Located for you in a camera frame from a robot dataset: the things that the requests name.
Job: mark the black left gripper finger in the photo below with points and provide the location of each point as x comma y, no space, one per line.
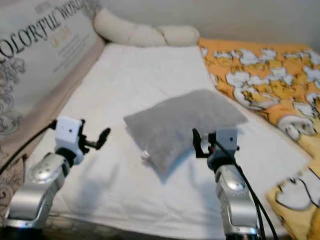
106,139
102,135

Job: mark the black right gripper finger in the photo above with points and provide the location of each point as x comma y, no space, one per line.
197,137
200,152

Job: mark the grey square pillow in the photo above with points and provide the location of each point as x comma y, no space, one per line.
180,125

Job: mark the orange cartoon print blanket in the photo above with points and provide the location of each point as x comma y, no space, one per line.
255,75

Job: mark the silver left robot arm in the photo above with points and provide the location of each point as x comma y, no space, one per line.
37,192

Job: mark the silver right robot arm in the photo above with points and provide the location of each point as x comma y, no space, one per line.
235,200

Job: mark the white quilted mattress pad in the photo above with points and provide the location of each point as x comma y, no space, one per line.
140,75

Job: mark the beige knotted bolster pillow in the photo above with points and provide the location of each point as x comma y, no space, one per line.
140,36

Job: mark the printed beige bed bumper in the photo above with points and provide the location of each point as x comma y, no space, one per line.
40,45

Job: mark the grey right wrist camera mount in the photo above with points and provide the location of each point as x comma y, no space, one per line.
227,138

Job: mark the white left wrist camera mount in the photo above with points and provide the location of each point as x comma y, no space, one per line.
67,132

